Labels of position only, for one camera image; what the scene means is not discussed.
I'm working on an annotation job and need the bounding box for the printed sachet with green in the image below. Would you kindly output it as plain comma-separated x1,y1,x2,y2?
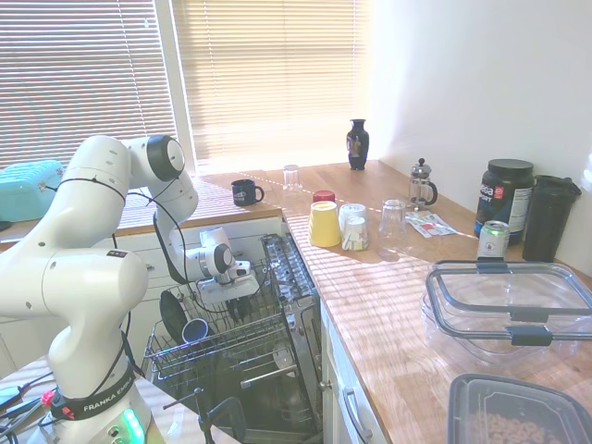
405,210,441,228

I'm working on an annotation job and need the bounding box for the clear plastic container with lid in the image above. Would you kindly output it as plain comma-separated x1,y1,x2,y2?
420,259,592,366

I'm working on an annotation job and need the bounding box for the dark round plate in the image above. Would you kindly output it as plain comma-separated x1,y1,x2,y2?
159,290,189,346

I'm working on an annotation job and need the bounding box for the dark blue decorated vase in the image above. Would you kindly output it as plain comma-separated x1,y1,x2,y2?
346,118,370,171

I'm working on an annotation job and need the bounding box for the black shaker bottle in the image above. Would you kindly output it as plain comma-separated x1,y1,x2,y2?
522,174,583,263

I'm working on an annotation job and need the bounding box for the wide window blind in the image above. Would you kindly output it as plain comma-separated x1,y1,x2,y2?
0,0,179,170

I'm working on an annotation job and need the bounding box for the black printed mug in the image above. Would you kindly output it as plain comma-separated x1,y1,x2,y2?
230,179,265,207

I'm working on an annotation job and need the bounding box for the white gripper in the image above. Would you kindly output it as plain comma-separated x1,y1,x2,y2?
196,275,259,324

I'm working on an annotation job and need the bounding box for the tall clear drinking glass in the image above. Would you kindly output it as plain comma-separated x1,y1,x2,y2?
377,198,408,249

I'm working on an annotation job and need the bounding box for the black protein powder tub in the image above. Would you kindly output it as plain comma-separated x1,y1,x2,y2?
474,158,536,245

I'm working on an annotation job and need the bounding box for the small clear glass tumbler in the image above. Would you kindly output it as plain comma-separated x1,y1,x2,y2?
281,164,302,193

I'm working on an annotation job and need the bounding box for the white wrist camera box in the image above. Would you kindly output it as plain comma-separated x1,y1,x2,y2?
228,260,253,282

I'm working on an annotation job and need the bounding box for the wire dishwasher rack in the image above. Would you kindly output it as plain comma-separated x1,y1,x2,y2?
142,258,302,385

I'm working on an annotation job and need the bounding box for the narrow sunlit window blind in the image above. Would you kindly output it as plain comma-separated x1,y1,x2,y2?
173,0,371,163

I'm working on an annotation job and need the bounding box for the wire cutlery tray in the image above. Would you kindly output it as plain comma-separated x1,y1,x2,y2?
259,233,320,306

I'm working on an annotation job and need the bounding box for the printed sachet with red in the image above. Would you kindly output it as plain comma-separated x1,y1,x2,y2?
415,220,459,239

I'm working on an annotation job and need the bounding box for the glass French press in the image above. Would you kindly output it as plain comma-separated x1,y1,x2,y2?
409,157,438,212

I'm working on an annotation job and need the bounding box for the grey container with food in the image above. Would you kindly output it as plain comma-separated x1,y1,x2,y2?
446,373,592,444

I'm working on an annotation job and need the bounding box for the silver cabinet bar handle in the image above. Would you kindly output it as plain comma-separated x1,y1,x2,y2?
341,387,374,443

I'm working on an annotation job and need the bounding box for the translucent white plastic cup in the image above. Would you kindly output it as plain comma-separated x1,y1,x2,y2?
339,203,369,232

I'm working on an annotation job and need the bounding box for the black clamp stand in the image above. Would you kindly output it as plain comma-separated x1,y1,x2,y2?
164,387,249,444

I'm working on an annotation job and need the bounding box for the white cabinet under counter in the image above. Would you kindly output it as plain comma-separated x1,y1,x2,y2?
318,300,389,444

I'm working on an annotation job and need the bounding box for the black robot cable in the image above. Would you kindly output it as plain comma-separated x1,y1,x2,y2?
45,175,260,320

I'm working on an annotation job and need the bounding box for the yellow plastic cup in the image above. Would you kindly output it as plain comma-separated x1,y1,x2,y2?
308,201,342,248

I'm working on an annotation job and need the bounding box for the white green drink can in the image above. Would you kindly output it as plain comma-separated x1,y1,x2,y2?
476,220,511,263

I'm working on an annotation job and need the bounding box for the patterned paper cup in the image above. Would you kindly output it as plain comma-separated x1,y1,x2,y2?
341,216,371,253

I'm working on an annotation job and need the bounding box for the stainless steel dishwasher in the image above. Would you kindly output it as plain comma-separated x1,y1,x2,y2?
147,230,325,440

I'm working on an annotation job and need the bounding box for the blue mug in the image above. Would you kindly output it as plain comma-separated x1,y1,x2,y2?
181,317,210,346

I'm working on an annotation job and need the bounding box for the teal plastic box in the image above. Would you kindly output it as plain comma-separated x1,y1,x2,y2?
0,159,66,222

